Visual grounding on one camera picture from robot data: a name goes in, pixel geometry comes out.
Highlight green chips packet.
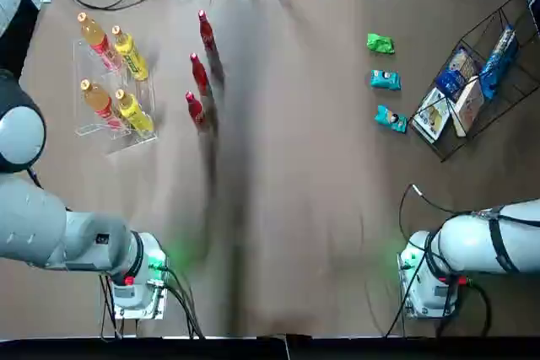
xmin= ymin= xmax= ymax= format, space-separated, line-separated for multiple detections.
xmin=365 ymin=33 xmax=397 ymax=56

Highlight black right base cables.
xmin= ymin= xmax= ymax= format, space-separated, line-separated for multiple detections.
xmin=386 ymin=275 xmax=493 ymax=338

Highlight black base cables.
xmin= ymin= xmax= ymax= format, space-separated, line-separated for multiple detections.
xmin=386 ymin=275 xmax=493 ymax=338
xmin=99 ymin=265 xmax=206 ymax=340

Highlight red cola bottle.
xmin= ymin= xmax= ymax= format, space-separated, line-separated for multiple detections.
xmin=188 ymin=52 xmax=212 ymax=98
xmin=197 ymin=8 xmax=219 ymax=57
xmin=184 ymin=90 xmax=208 ymax=133

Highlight white cracker box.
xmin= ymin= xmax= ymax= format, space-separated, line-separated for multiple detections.
xmin=453 ymin=76 xmax=486 ymax=138

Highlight clear acrylic shelf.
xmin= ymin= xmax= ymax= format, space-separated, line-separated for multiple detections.
xmin=73 ymin=37 xmax=159 ymax=155

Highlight yellow drink bottle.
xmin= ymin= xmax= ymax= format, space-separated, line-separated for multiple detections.
xmin=111 ymin=25 xmax=150 ymax=82
xmin=114 ymin=89 xmax=155 ymax=137

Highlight teal chips packet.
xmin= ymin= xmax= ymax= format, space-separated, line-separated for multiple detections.
xmin=370 ymin=68 xmax=402 ymax=92
xmin=375 ymin=105 xmax=409 ymax=135

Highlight black left base cables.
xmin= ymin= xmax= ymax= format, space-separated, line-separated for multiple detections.
xmin=99 ymin=265 xmax=206 ymax=340

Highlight black cable silver plug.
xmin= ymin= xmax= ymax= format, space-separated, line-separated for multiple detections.
xmin=398 ymin=184 xmax=469 ymax=251

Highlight black wire basket shelf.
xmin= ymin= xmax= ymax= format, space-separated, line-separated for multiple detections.
xmin=408 ymin=0 xmax=540 ymax=163

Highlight white yellow snack box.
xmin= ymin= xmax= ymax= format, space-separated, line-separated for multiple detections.
xmin=411 ymin=88 xmax=452 ymax=144

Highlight orange tea bottle red label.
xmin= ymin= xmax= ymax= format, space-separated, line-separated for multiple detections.
xmin=79 ymin=78 xmax=127 ymax=132
xmin=77 ymin=12 xmax=123 ymax=73

